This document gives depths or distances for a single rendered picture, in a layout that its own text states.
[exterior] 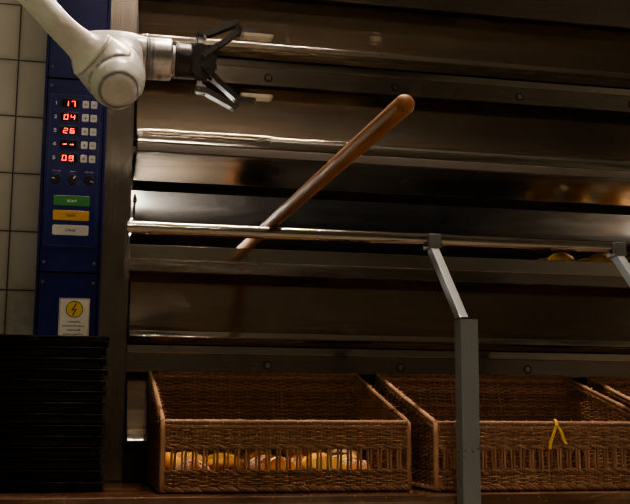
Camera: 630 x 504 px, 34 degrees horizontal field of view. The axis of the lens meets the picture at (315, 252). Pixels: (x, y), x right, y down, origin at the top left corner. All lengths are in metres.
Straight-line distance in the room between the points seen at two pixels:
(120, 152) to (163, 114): 0.15
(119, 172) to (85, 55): 0.74
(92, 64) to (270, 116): 0.89
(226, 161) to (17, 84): 0.58
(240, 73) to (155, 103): 0.25
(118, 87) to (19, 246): 0.81
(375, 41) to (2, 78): 1.01
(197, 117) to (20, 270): 0.61
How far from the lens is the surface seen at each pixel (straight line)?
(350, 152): 1.76
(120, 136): 2.81
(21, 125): 2.82
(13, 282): 2.74
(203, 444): 2.26
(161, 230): 2.38
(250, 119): 2.86
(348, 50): 2.95
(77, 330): 2.69
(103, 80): 2.06
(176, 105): 2.85
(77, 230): 2.72
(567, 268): 3.05
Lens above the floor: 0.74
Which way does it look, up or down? 9 degrees up
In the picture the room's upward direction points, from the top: straight up
